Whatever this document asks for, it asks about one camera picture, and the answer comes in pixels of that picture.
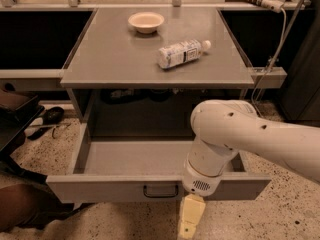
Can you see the white ceramic bowl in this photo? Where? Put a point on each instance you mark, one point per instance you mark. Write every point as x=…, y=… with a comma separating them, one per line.
x=146, y=22

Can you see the grey drawer cabinet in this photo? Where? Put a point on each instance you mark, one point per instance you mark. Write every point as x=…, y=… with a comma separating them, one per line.
x=118, y=88

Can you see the grey top drawer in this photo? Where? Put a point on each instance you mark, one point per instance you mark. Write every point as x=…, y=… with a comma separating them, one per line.
x=122, y=170

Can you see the black shoe in background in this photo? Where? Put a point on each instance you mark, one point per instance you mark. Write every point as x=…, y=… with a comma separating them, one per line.
x=43, y=123

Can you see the person's leg in brown trousers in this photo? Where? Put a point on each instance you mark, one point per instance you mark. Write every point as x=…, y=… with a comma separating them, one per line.
x=23, y=205

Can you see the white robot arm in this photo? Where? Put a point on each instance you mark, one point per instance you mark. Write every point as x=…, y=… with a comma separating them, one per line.
x=222, y=128

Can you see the grey metal rail frame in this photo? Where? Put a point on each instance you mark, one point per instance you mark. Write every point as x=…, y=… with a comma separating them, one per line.
x=33, y=74

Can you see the black office chair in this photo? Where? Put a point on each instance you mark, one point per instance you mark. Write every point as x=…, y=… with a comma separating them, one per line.
x=17, y=111

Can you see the white plastic bottle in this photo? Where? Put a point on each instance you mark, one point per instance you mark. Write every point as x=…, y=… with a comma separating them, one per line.
x=181, y=53

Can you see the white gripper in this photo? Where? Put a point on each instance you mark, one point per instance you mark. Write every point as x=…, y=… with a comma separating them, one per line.
x=201, y=181

